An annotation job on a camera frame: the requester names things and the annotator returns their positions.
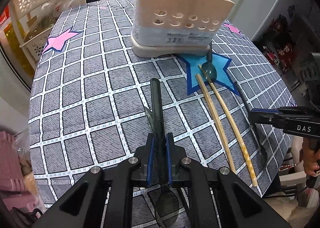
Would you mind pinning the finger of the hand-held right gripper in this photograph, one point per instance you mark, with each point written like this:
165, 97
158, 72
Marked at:
262, 118
270, 110

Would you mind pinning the white plastic bag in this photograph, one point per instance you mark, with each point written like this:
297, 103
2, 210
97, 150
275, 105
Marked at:
62, 3

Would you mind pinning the pink star sticker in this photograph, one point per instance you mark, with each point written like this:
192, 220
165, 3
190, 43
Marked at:
233, 29
58, 40

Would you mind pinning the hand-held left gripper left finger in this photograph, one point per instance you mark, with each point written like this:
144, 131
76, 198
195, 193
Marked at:
150, 160

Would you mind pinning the white plastic chair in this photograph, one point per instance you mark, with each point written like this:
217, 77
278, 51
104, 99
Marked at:
292, 183

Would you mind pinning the pink plastic stool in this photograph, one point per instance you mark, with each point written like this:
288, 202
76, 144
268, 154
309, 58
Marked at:
10, 158

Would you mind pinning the yellow oil bottle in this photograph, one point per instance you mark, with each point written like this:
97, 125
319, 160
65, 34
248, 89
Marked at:
15, 43

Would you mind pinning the blue star sticker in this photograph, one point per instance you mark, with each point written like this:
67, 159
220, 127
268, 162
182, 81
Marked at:
222, 63

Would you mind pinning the beige plastic utensil holder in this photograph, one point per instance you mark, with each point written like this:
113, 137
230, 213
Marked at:
175, 1

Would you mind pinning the red toys on shelf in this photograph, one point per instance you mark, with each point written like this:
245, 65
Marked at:
282, 50

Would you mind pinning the wooden chopstick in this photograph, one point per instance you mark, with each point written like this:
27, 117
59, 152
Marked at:
212, 113
232, 123

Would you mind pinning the red plastic basket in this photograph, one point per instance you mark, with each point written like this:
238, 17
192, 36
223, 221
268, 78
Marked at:
4, 18

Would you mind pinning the person's right hand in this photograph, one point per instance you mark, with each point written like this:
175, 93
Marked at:
310, 160

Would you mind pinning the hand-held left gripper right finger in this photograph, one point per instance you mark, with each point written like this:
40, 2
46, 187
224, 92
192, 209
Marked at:
170, 160

